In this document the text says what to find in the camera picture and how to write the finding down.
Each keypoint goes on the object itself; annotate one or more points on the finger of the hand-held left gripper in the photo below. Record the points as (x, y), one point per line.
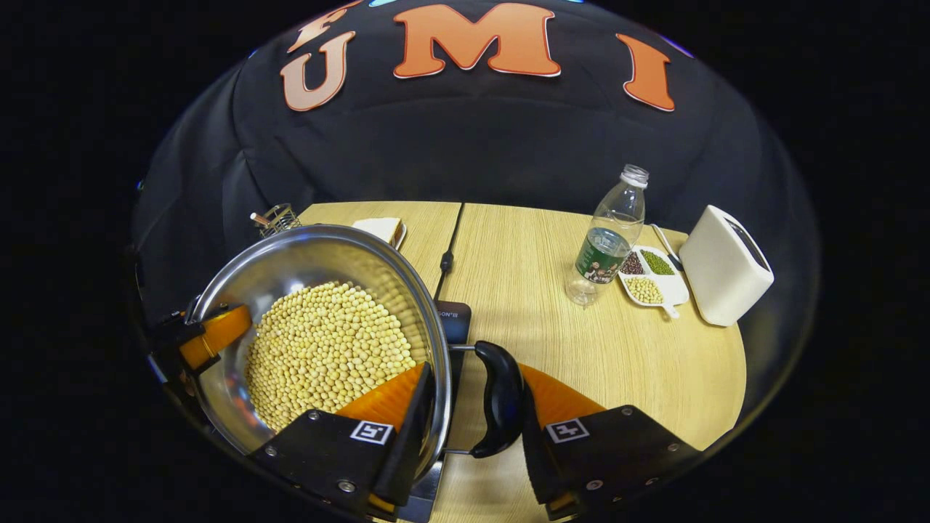
(218, 330)

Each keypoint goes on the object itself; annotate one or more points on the small white plate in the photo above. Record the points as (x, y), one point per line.
(402, 234)

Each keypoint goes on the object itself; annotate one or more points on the clear plastic water bottle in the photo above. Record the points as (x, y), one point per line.
(610, 240)

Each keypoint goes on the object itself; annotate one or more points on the pile of yellow soybeans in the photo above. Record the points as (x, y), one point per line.
(327, 349)

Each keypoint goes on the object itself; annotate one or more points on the white toaster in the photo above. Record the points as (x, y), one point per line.
(723, 272)

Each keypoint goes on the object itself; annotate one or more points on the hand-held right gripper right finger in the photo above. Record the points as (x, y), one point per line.
(538, 472)

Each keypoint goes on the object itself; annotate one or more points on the black induction cooktop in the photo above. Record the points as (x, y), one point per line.
(456, 323)

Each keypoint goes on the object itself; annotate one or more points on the sandwich with lettuce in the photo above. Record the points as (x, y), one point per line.
(378, 226)

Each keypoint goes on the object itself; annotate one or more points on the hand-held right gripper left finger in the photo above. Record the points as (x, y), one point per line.
(414, 436)

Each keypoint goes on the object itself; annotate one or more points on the white divided dish with beans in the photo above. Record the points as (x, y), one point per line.
(650, 280)

